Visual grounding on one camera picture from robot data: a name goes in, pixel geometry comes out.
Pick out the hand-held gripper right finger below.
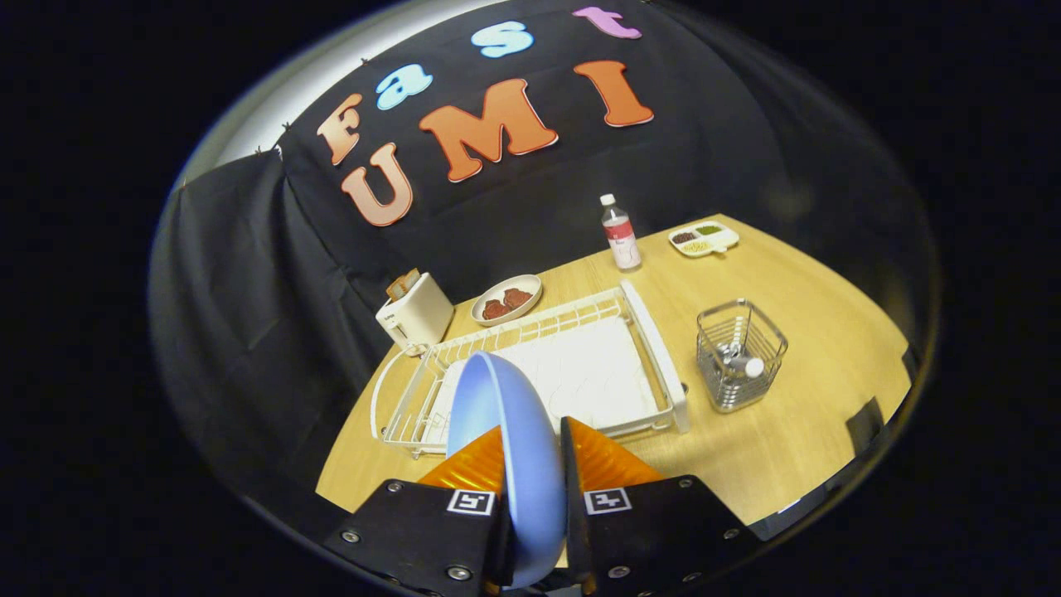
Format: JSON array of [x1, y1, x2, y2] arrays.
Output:
[[560, 416, 759, 597]]

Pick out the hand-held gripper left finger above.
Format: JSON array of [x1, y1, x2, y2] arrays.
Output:
[[323, 425, 515, 597]]

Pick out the blue plate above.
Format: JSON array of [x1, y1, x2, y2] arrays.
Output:
[[446, 352, 568, 590]]

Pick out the white wire dish rack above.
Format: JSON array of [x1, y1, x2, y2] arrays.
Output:
[[370, 279, 690, 459]]

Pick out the silver wire basket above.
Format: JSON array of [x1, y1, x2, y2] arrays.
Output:
[[696, 299, 789, 414]]

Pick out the white divided snack dish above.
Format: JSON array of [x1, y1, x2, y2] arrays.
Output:
[[668, 221, 740, 259]]

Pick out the small white bowl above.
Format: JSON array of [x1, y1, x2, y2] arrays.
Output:
[[471, 274, 543, 326]]

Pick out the white toaster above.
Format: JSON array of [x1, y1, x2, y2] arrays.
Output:
[[375, 272, 455, 351]]

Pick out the clear plastic water bottle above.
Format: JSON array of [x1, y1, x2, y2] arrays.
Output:
[[599, 194, 643, 273]]

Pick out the small black block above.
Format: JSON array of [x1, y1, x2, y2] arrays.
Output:
[[845, 398, 888, 455]]

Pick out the black backdrop cloth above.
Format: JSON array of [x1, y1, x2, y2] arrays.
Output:
[[149, 0, 942, 515]]

